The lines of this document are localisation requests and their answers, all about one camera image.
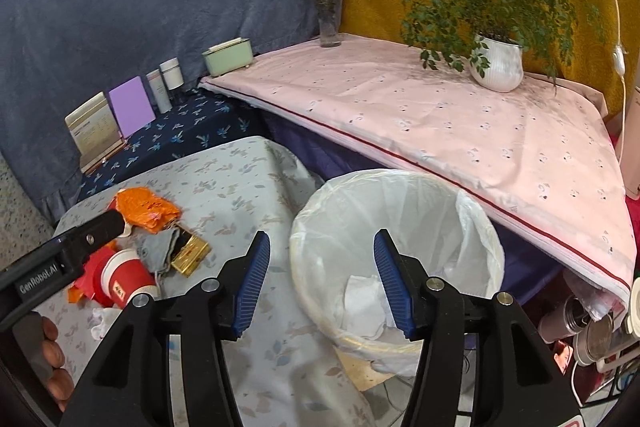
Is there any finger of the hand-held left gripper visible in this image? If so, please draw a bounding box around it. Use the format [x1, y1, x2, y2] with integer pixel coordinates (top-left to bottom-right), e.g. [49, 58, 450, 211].
[51, 210, 127, 269]

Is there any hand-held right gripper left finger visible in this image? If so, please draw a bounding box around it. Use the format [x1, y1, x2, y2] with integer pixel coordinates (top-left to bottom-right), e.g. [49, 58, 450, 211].
[59, 231, 273, 427]

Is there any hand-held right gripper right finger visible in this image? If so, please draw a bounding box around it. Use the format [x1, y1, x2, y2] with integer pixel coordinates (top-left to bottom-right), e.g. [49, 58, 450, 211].
[372, 228, 583, 427]

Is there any orange plastic bag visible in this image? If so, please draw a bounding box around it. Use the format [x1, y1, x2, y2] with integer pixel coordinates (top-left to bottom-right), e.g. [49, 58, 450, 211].
[107, 187, 182, 235]

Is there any white lined trash bin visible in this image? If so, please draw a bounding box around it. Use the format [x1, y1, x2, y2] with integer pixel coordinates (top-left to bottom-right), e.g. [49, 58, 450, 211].
[289, 168, 506, 378]

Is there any person's left hand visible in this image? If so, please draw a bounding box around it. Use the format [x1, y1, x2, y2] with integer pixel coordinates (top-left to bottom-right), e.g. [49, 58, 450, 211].
[39, 316, 77, 412]

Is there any large crumpled white tissue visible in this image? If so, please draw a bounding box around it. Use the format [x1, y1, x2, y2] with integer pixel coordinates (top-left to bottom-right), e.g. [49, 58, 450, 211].
[342, 274, 401, 341]

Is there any red and white slipper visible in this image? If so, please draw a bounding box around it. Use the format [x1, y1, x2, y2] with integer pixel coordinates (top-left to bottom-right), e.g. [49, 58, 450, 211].
[92, 247, 158, 310]

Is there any grey crumpled cloth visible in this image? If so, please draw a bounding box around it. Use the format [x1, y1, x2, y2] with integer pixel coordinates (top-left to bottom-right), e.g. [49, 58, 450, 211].
[131, 227, 183, 279]

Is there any gold and black box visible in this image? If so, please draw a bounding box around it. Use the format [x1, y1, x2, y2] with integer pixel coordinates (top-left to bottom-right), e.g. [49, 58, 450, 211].
[170, 229, 211, 278]

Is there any cardboard piece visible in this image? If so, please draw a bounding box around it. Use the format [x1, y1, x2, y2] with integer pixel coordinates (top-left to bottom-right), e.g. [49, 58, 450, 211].
[335, 347, 401, 393]

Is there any light grey floral tablecloth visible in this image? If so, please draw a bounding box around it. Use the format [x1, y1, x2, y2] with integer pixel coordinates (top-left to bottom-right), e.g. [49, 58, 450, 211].
[30, 136, 381, 427]

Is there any purple card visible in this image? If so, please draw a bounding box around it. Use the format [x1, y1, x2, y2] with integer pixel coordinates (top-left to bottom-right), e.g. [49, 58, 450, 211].
[108, 76, 156, 138]

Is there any navy floral cloth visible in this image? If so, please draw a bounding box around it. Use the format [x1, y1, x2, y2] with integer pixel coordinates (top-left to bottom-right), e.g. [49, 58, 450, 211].
[77, 87, 266, 202]

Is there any pink tablecloth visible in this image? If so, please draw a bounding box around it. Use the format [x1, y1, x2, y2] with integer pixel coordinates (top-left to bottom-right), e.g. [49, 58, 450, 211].
[199, 32, 638, 308]

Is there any white jar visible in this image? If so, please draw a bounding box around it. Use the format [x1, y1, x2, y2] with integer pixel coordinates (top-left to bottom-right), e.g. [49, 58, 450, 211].
[159, 58, 185, 90]

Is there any steel lidded cup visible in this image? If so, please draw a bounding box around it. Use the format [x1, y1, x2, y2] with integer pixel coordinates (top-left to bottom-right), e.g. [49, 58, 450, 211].
[572, 312, 631, 365]

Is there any pale green tissue box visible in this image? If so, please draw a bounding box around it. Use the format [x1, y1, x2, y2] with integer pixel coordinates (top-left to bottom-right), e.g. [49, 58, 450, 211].
[201, 37, 253, 76]

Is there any green plant in white pot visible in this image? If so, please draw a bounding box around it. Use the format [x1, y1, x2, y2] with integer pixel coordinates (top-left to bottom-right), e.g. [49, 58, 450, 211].
[357, 0, 601, 95]

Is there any glass vase with pink flowers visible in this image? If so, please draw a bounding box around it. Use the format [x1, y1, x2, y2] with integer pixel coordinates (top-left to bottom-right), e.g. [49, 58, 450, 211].
[292, 0, 361, 48]

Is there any mustard yellow cloth backdrop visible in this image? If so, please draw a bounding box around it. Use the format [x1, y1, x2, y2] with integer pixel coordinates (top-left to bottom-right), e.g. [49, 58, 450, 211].
[327, 0, 636, 118]

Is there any white cable with switch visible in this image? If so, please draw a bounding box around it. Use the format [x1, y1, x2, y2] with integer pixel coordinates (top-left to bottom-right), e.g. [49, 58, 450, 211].
[582, 0, 631, 158]

